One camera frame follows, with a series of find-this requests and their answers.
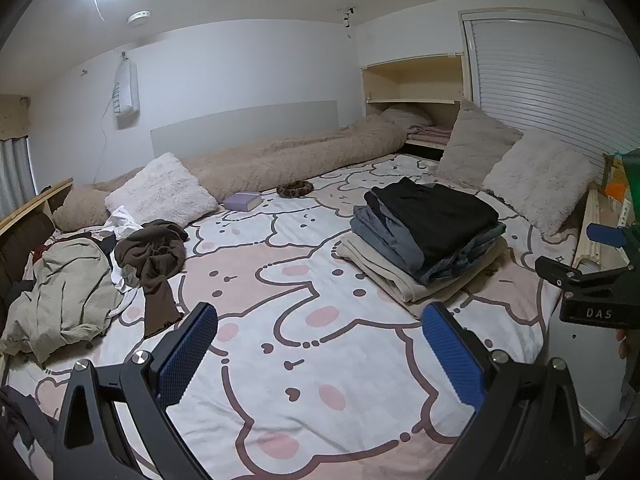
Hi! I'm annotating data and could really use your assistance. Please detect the folded blue garment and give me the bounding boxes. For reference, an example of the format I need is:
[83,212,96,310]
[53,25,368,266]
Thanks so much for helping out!
[410,222,508,286]

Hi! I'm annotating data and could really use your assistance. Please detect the cream wooden slats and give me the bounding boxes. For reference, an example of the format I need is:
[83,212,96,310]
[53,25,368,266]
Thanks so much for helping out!
[574,182,631,266]

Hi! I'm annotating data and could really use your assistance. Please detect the green plastic container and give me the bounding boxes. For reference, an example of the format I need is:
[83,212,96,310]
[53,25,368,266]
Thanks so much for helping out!
[612,149,640,231]

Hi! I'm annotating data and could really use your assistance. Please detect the black garment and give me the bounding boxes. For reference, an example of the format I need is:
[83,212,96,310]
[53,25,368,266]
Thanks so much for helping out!
[364,178,501,271]

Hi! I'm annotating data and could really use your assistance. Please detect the white cable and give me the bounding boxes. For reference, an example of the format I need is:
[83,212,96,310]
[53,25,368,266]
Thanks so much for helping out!
[94,87,118,186]

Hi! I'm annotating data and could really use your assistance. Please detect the white hanging bag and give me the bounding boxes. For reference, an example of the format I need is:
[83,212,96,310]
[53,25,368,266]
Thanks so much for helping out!
[114,57,141,118]

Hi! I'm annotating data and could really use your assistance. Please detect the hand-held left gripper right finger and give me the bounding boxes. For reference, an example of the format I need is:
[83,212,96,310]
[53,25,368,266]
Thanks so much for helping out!
[421,301,587,480]

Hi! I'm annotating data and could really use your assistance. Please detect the wooden bedside shelf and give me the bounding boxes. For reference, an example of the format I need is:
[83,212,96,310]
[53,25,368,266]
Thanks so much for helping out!
[0,177,74,376]

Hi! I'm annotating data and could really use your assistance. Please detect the brown cushion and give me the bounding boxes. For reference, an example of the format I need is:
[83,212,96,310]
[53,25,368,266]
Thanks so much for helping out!
[0,214,56,311]

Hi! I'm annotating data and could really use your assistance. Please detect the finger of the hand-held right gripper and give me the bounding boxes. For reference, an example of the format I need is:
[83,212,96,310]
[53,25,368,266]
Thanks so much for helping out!
[535,256,640,293]
[586,222,640,251]

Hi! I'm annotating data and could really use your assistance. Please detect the dark navy garment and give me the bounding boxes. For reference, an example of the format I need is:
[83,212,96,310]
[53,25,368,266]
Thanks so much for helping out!
[4,280,36,311]

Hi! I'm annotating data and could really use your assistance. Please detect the brown knit sweater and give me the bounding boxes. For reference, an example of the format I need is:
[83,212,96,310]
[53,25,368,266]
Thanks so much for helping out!
[114,220,190,339]

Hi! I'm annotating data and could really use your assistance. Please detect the bear print bedsheet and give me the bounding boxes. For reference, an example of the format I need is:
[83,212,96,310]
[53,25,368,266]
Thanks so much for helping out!
[0,152,583,480]

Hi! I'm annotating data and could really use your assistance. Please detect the beige jacket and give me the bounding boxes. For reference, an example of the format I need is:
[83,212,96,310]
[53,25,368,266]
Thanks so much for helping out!
[0,237,126,366]

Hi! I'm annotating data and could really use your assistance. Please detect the grey beige plush pillow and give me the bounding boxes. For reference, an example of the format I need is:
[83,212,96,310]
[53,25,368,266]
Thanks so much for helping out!
[436,99,523,191]

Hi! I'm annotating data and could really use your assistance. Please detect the black wall bracket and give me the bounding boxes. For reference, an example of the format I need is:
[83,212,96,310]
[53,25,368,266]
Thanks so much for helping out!
[337,6,358,41]

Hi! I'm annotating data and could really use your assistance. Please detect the brown scrunchie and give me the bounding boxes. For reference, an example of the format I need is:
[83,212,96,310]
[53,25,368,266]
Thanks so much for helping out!
[276,180,313,198]

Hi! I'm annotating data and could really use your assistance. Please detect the purple box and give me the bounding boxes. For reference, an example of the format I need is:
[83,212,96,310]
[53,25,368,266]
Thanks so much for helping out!
[222,191,262,212]

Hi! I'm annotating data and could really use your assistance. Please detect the white shirt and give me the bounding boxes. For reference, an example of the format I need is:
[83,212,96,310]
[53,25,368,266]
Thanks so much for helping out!
[100,206,146,293]

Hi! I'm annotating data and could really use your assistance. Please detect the white fluffy pillow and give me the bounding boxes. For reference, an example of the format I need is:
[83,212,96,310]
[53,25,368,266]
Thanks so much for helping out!
[482,127,596,237]
[105,152,219,228]

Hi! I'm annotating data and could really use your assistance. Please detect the folded cream garment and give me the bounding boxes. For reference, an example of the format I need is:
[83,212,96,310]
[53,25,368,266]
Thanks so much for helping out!
[334,235,506,304]

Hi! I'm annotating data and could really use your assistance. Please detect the beige plush duvet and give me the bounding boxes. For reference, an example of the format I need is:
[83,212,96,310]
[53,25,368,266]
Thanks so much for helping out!
[52,114,408,233]

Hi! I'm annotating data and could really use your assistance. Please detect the folded pink blanket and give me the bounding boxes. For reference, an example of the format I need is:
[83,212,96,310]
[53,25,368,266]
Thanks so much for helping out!
[405,125,453,145]

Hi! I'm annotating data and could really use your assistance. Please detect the white shutter door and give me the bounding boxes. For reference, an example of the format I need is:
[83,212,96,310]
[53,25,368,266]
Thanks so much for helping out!
[459,7,640,181]

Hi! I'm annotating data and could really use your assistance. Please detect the charcoal garment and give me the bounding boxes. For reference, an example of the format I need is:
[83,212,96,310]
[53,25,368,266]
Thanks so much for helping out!
[0,385,58,461]

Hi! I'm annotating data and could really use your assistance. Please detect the beige curtain valance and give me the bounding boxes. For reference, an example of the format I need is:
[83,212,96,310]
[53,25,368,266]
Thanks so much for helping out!
[0,94,32,142]

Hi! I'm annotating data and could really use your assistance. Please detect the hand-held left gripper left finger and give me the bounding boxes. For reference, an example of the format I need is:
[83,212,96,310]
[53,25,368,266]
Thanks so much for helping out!
[52,301,219,480]

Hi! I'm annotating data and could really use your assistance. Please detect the white curtain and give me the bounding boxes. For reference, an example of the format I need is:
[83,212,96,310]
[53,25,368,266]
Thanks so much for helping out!
[0,137,38,221]

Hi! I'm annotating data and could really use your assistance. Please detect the cream shelf cabinet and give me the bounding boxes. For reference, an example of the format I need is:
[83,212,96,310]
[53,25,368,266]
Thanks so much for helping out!
[361,51,466,151]

